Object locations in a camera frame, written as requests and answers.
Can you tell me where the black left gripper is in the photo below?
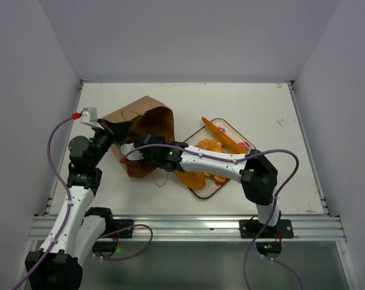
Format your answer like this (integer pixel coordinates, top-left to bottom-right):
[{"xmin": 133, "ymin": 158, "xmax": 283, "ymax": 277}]
[{"xmin": 89, "ymin": 118, "xmax": 133, "ymax": 167}]

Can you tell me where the brown paper bag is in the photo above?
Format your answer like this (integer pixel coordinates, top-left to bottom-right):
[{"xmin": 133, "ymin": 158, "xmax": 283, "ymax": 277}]
[{"xmin": 102, "ymin": 96, "xmax": 175, "ymax": 179}]

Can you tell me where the round yellow fake pastry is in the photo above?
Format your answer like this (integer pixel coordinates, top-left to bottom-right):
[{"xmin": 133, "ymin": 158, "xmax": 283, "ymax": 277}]
[{"xmin": 196, "ymin": 139, "xmax": 224, "ymax": 153}]

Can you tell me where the round orange fake bread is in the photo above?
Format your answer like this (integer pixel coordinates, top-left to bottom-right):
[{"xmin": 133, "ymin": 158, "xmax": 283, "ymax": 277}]
[{"xmin": 175, "ymin": 171, "xmax": 206, "ymax": 190}]

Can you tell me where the long orange fake baguette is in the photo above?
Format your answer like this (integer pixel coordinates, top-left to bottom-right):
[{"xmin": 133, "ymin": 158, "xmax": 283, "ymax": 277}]
[{"xmin": 201, "ymin": 117, "xmax": 248, "ymax": 154}]

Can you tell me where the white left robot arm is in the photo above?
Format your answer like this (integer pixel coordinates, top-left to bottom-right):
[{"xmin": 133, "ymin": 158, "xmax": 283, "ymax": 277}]
[{"xmin": 25, "ymin": 119, "xmax": 133, "ymax": 289}]

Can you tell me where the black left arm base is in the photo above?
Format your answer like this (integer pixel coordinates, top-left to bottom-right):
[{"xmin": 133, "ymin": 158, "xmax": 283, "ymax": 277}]
[{"xmin": 74, "ymin": 216, "xmax": 134, "ymax": 259}]

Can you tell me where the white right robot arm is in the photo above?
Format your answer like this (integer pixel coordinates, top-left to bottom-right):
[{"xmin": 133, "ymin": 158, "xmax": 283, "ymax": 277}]
[{"xmin": 126, "ymin": 134, "xmax": 281, "ymax": 237}]

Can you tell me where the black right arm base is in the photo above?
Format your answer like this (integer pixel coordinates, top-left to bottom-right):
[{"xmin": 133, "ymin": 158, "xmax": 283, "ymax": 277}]
[{"xmin": 239, "ymin": 216, "xmax": 294, "ymax": 259}]

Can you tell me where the strawberry pattern tray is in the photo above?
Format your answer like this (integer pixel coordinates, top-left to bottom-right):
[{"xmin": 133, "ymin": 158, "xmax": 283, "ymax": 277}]
[{"xmin": 184, "ymin": 118, "xmax": 256, "ymax": 200}]

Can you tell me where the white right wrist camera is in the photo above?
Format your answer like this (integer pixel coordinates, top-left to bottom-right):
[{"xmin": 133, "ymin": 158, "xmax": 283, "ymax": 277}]
[{"xmin": 120, "ymin": 143, "xmax": 147, "ymax": 164}]

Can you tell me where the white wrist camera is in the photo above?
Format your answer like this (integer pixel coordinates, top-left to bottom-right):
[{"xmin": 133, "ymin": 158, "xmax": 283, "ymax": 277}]
[
  {"xmin": 80, "ymin": 107, "xmax": 101, "ymax": 128},
  {"xmin": 120, "ymin": 143, "xmax": 147, "ymax": 164}
]

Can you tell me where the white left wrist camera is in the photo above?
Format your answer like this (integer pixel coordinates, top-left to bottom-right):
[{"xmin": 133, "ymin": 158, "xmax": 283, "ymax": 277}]
[{"xmin": 80, "ymin": 107, "xmax": 101, "ymax": 128}]

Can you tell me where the aluminium front frame rail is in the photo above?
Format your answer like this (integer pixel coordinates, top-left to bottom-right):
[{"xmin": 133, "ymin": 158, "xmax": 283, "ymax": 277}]
[{"xmin": 31, "ymin": 213, "xmax": 346, "ymax": 242}]

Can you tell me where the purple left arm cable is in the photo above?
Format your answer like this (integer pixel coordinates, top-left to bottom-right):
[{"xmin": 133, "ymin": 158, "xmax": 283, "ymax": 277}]
[{"xmin": 7, "ymin": 112, "xmax": 153, "ymax": 290}]

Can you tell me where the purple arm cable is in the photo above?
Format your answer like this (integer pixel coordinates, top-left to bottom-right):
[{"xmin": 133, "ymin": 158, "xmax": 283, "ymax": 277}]
[
  {"xmin": 121, "ymin": 144, "xmax": 304, "ymax": 290},
  {"xmin": 7, "ymin": 112, "xmax": 153, "ymax": 290}
]

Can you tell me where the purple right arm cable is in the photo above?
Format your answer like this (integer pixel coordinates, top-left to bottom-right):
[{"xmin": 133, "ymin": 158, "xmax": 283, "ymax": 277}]
[{"xmin": 121, "ymin": 144, "xmax": 304, "ymax": 290}]

